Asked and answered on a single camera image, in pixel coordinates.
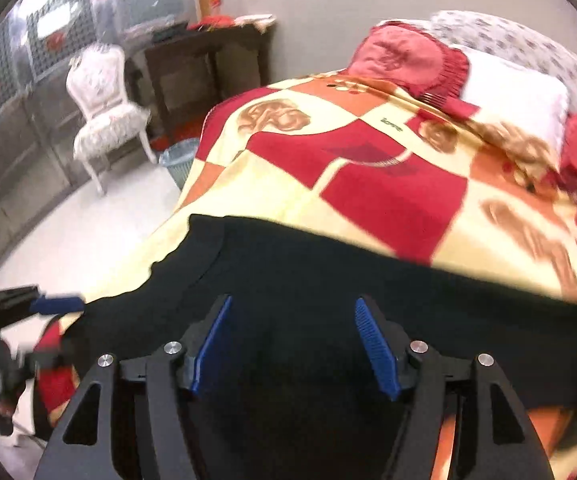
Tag metal window grille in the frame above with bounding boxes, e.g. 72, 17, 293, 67
0, 0, 199, 141

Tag red yellow printed blanket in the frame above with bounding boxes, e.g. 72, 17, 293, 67
31, 72, 577, 480

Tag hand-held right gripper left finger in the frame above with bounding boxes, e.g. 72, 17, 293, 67
33, 294, 234, 480

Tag floral grey pillow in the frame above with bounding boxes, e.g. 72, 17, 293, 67
428, 9, 577, 116

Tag white ornate chair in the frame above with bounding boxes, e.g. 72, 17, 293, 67
65, 42, 159, 196

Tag red embroidered heart pillow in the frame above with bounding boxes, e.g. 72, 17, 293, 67
345, 20, 471, 106

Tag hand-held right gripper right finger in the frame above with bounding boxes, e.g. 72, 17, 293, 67
354, 295, 556, 480

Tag white pillow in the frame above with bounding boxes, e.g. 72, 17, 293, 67
451, 42, 571, 148

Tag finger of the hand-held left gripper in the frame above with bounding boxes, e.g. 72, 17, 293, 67
0, 285, 86, 318

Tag red cloth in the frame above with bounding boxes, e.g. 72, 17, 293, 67
188, 14, 236, 31

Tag grey mesh wastebasket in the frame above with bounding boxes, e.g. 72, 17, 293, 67
158, 137, 202, 191

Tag red floor mat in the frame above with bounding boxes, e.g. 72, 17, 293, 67
151, 117, 206, 153

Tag black pants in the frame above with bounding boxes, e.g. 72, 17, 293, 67
33, 214, 577, 480

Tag dark wooden table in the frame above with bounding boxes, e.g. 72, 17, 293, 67
141, 17, 276, 143

